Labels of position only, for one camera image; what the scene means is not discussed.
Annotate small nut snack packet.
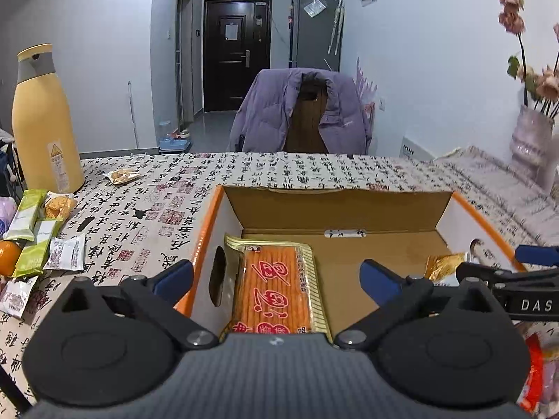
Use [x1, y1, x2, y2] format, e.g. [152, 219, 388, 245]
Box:
[105, 168, 141, 185]

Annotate purple tissue pack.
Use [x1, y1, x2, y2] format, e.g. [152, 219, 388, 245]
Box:
[0, 197, 18, 236]

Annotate red blue chips bag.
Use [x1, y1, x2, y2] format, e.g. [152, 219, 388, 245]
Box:
[517, 334, 545, 414]

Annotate dried pink roses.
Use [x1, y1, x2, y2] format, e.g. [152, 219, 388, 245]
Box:
[495, 0, 559, 119]

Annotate purple jacket on chair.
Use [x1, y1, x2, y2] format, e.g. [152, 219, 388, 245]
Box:
[228, 68, 372, 155]

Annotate wooden chair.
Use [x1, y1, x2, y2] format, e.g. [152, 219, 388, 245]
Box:
[284, 81, 328, 153]

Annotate dark entrance door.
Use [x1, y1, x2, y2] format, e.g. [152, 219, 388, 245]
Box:
[203, 0, 272, 112]

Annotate white packet near mandarins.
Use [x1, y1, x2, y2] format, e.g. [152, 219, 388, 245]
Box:
[0, 276, 39, 319]

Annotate white oat crisp packet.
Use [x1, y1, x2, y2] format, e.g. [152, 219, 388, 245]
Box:
[424, 252, 469, 283]

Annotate folded grey patterned cloth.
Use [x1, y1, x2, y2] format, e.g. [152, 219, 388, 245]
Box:
[434, 147, 558, 246]

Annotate calligraphy print tablecloth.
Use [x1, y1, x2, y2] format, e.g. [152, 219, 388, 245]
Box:
[0, 145, 559, 416]

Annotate white packet on table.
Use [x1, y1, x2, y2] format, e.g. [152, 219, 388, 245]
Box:
[44, 235, 86, 271]

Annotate yellow thermos bottle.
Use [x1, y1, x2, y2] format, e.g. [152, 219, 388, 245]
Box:
[12, 44, 84, 193]

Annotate orange cardboard box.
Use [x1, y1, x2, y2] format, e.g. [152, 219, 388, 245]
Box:
[175, 185, 524, 334]

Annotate green bar on table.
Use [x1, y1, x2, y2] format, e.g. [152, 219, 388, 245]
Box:
[3, 189, 48, 242]
[12, 219, 64, 278]

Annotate orange biscuit stick pack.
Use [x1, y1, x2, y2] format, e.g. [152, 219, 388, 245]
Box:
[225, 235, 333, 340]

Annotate pink flower vase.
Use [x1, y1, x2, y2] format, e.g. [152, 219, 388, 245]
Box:
[510, 104, 553, 180]

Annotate orange mandarin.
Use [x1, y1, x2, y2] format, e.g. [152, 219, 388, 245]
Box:
[0, 240, 22, 277]

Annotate grey refrigerator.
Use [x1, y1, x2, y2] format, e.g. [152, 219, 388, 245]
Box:
[288, 0, 345, 72]

